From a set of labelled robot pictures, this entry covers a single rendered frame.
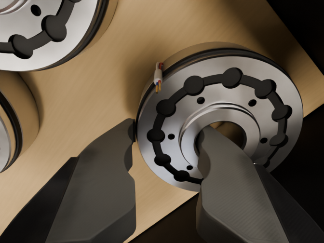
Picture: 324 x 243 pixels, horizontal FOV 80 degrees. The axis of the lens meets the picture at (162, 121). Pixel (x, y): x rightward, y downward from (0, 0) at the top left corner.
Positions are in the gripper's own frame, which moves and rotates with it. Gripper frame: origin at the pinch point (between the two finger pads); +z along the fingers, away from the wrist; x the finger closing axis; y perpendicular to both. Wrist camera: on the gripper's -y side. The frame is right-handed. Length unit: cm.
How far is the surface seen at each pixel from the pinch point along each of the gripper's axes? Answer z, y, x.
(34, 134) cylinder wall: 1.5, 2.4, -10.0
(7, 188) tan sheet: 2.1, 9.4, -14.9
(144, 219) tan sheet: 2.1, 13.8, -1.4
